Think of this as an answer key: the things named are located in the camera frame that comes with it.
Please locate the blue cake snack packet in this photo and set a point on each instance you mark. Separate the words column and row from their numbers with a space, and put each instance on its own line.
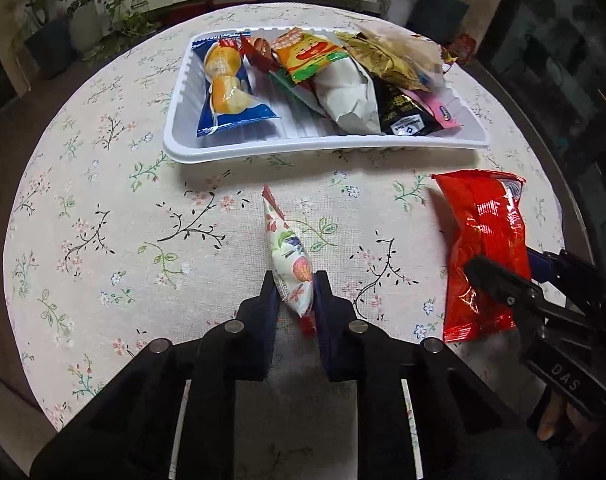
column 229, row 99

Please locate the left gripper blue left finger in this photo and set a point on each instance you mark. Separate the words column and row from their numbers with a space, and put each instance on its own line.
column 259, row 316

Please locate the trailing green ivy plant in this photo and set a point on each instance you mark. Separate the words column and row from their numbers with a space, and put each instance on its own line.
column 128, row 23

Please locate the large leaf plant dark pot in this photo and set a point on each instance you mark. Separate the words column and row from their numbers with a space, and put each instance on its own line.
column 438, row 20

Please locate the person right hand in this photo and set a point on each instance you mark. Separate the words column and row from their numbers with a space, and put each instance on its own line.
column 555, row 410

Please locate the floral white tablecloth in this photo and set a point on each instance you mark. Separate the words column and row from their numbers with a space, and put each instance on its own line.
column 111, row 244

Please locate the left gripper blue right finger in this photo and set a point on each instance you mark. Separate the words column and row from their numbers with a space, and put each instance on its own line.
column 332, row 315

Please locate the tall plant in dark pot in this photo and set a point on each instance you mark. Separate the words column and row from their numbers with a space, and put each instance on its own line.
column 45, row 32

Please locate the plant in white ribbed pot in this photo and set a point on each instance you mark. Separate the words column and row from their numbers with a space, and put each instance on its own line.
column 85, row 26

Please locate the blue panda snack bag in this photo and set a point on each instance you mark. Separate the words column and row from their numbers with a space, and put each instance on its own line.
column 429, row 60

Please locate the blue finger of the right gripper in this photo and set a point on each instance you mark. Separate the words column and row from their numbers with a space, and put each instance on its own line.
column 546, row 267
column 520, row 295

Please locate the large red snack bag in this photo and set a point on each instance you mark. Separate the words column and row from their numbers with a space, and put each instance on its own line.
column 486, row 207

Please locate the green nut snack packet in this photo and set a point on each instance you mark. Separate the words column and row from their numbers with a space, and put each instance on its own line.
column 302, row 92

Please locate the dark red nut packet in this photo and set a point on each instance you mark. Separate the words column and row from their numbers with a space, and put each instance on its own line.
column 259, row 53

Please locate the pink snack packet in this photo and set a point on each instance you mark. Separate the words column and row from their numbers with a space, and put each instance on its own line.
column 435, row 112

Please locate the white snack bag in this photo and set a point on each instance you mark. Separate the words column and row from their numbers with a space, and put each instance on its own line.
column 345, row 91

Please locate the white plastic tray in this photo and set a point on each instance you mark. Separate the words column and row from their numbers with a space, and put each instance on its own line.
column 296, row 128

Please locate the gold snack packet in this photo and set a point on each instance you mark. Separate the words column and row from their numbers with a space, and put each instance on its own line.
column 381, row 62

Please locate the red white fruit candy packet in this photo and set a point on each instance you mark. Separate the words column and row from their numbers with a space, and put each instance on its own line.
column 291, row 266

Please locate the orange candy bar packet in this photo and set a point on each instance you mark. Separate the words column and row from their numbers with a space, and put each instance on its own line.
column 303, row 54

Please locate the red gift box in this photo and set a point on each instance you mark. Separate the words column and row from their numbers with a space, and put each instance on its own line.
column 462, row 48

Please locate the black snack packet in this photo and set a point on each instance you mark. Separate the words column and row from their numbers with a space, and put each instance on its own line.
column 402, row 115

